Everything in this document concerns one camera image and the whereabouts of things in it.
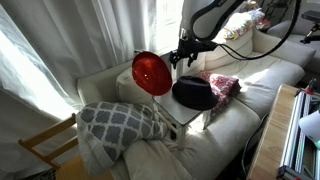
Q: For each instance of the white sofa cushion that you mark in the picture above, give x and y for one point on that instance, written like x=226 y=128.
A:
x=125 y=86

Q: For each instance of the red white patterned cloth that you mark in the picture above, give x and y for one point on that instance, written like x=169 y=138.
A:
x=226 y=85

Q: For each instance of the black fedora hat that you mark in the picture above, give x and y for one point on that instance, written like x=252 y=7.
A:
x=195 y=93

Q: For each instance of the small white wooden chair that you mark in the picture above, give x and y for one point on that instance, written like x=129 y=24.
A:
x=168 y=105

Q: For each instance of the red sequin hat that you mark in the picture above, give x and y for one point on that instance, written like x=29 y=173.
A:
x=151 y=73

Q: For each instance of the white fabric sofa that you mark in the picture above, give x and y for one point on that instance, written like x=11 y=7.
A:
x=216 y=143

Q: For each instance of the yellow floral blanket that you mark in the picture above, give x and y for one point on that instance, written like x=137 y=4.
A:
x=243 y=23

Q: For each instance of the black camera on stand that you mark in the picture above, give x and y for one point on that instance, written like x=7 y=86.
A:
x=311 y=16

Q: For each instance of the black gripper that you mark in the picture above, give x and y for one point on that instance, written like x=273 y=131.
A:
x=196 y=46

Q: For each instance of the red clamp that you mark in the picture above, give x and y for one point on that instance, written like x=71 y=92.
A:
x=312 y=87

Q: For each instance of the white curtain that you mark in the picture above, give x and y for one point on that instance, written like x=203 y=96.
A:
x=83 y=33

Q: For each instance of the grey white patterned pillow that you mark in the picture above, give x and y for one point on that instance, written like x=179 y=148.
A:
x=110 y=126

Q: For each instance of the wooden table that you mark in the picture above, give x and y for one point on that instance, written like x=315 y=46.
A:
x=270 y=143

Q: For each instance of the light wooden chair frame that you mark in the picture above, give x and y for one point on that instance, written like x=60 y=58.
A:
x=50 y=133

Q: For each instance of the black metal rack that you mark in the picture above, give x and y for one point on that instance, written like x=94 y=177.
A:
x=278 y=6

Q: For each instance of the aluminium rail frame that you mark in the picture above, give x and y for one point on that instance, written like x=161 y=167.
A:
x=293 y=133

